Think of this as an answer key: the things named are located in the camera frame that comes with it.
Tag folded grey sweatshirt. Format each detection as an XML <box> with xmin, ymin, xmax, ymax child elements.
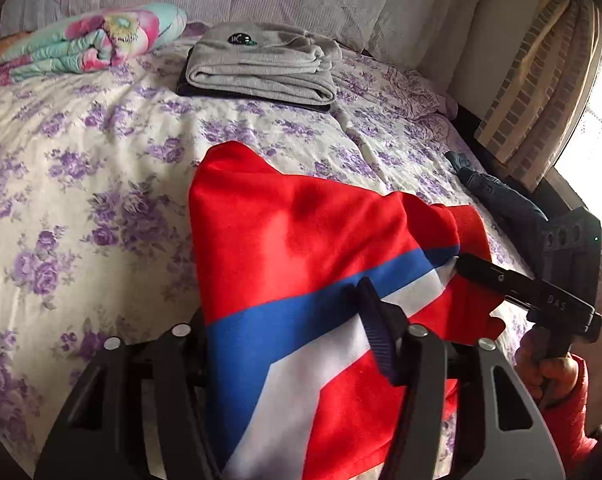
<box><xmin>186</xmin><ymin>22</ymin><xmax>343</xmax><ymax>107</ymax></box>

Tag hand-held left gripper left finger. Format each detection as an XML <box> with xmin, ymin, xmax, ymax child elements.
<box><xmin>33</xmin><ymin>307</ymin><xmax>222</xmax><ymax>480</ymax></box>

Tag red pants with blue-white stripes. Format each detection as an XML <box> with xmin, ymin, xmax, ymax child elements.
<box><xmin>188</xmin><ymin>142</ymin><xmax>507</xmax><ymax>480</ymax></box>

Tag bright window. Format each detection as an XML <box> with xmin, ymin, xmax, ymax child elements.
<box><xmin>551</xmin><ymin>25</ymin><xmax>602</xmax><ymax>261</ymax></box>

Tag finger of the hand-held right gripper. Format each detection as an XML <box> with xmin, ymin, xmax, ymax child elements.
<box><xmin>454</xmin><ymin>253</ymin><xmax>537</xmax><ymax>311</ymax></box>

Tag blue denim cloth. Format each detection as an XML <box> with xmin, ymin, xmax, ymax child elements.
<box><xmin>443</xmin><ymin>150</ymin><xmax>549</xmax><ymax>241</ymax></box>

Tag folded colourful floral quilt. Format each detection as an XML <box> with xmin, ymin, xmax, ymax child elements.
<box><xmin>0</xmin><ymin>2</ymin><xmax>188</xmax><ymax>87</ymax></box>

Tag person's right forearm red sleeve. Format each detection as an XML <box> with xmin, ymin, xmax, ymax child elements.
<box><xmin>538</xmin><ymin>352</ymin><xmax>599</xmax><ymax>476</ymax></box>

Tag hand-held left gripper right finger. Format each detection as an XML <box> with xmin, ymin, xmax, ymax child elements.
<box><xmin>356</xmin><ymin>277</ymin><xmax>567</xmax><ymax>480</ymax></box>

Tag person's right hand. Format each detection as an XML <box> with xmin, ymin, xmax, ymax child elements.
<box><xmin>514</xmin><ymin>327</ymin><xmax>579</xmax><ymax>411</ymax></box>

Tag purple floral bed sheet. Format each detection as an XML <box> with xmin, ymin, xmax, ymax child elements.
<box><xmin>0</xmin><ymin>35</ymin><xmax>537</xmax><ymax>480</ymax></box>

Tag brick-pattern curtain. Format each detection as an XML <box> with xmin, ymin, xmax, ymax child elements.
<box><xmin>474</xmin><ymin>0</ymin><xmax>602</xmax><ymax>193</ymax></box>

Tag folded dark garment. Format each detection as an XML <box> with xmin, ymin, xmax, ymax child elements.
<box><xmin>176</xmin><ymin>65</ymin><xmax>334</xmax><ymax>113</ymax></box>

